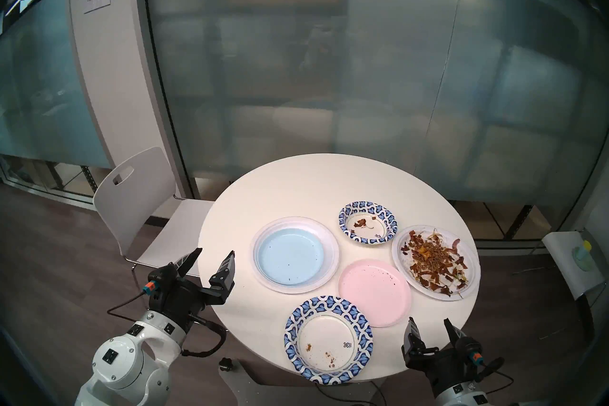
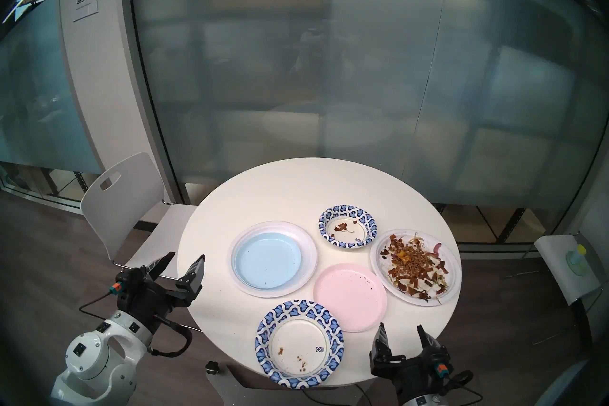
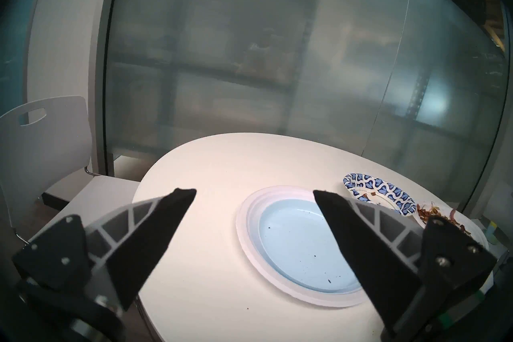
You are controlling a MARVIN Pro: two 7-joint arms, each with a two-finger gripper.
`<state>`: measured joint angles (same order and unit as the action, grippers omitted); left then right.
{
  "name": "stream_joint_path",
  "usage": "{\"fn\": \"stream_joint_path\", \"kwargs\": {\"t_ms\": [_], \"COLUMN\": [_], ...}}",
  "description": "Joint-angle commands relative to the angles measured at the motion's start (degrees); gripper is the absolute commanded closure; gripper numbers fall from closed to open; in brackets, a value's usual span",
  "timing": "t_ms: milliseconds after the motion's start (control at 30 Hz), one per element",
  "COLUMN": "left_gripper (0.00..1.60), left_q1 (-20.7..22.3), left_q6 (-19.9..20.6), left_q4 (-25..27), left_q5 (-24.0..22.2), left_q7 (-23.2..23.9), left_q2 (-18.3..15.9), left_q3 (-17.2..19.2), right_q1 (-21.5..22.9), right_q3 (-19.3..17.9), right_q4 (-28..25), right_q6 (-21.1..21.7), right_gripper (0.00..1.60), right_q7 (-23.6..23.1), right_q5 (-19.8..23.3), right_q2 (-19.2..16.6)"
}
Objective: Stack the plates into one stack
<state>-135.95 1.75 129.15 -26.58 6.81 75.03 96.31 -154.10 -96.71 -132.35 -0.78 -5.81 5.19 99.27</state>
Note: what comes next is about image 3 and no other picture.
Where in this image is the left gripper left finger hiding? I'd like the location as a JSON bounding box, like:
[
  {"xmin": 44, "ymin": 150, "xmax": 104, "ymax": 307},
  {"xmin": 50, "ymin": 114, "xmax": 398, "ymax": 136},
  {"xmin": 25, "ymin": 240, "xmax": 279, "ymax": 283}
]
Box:
[{"xmin": 12, "ymin": 187, "xmax": 197, "ymax": 342}]

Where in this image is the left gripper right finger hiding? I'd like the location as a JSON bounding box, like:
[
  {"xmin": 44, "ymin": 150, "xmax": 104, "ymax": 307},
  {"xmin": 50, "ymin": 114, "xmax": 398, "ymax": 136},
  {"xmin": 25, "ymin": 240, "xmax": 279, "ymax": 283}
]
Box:
[{"xmin": 313, "ymin": 189, "xmax": 497, "ymax": 342}]

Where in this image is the light blue plate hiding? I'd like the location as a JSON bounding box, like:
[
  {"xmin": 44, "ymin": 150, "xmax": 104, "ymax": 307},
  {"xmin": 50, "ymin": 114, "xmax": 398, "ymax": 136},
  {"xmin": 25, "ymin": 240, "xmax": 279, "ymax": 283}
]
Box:
[{"xmin": 258, "ymin": 199, "xmax": 363, "ymax": 294}]

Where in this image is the small blue patterned paper bowl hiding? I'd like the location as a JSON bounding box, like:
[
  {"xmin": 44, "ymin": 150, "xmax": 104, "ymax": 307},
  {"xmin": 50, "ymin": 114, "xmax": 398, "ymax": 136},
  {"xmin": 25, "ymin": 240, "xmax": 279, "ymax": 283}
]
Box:
[{"xmin": 343, "ymin": 173, "xmax": 417, "ymax": 217}]

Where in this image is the brown orange food scraps pile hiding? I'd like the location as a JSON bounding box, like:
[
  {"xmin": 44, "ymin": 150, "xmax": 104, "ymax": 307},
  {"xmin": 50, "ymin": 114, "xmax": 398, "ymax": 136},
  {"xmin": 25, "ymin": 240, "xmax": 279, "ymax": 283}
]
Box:
[{"xmin": 417, "ymin": 203, "xmax": 471, "ymax": 234}]

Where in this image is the white paper plate with leftovers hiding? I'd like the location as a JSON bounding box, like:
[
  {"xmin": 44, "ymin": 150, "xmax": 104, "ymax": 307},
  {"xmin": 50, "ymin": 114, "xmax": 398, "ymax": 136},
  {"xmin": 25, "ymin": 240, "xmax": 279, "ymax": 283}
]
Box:
[{"xmin": 413, "ymin": 203, "xmax": 489, "ymax": 257}]

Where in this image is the plain white paper plate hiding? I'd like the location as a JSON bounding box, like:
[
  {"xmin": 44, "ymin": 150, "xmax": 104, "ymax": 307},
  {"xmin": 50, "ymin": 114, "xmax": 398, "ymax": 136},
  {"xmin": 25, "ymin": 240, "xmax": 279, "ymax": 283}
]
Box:
[{"xmin": 236, "ymin": 186, "xmax": 375, "ymax": 308}]

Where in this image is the white chair with handle hole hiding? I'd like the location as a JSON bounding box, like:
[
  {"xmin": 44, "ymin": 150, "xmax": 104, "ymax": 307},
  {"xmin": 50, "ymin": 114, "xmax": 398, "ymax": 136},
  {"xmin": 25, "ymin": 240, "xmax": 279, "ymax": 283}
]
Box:
[{"xmin": 0, "ymin": 96, "xmax": 141, "ymax": 245}]

